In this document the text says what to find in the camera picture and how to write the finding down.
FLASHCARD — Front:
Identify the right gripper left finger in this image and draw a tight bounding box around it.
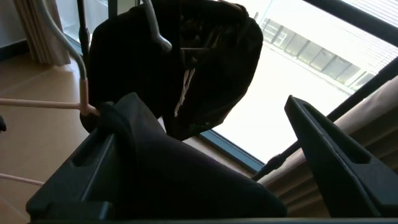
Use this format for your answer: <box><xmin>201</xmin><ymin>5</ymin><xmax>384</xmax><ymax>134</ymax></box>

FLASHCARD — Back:
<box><xmin>25</xmin><ymin>129</ymin><xmax>116</xmax><ymax>219</ymax></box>

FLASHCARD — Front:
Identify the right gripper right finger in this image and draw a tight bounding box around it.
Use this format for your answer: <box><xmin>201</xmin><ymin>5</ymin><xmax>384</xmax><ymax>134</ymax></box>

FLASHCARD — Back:
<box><xmin>284</xmin><ymin>95</ymin><xmax>398</xmax><ymax>218</ymax></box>

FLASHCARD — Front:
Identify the pink clothes hanger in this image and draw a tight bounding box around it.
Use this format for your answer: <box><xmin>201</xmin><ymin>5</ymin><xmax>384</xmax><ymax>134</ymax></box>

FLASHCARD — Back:
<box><xmin>0</xmin><ymin>0</ymin><xmax>173</xmax><ymax>187</ymax></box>

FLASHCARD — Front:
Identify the black garment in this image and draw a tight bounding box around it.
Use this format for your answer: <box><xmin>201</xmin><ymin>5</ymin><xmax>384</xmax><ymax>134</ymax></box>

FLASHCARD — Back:
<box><xmin>79</xmin><ymin>92</ymin><xmax>289</xmax><ymax>219</ymax></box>
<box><xmin>88</xmin><ymin>0</ymin><xmax>264</xmax><ymax>141</ymax></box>

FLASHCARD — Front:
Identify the black clothes rack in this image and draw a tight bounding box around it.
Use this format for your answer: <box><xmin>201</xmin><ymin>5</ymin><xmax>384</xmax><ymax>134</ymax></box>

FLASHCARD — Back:
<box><xmin>76</xmin><ymin>0</ymin><xmax>398</xmax><ymax>182</ymax></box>

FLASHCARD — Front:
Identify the window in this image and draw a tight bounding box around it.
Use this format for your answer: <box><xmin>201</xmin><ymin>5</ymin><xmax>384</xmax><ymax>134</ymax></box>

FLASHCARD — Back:
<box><xmin>55</xmin><ymin>0</ymin><xmax>398</xmax><ymax>174</ymax></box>

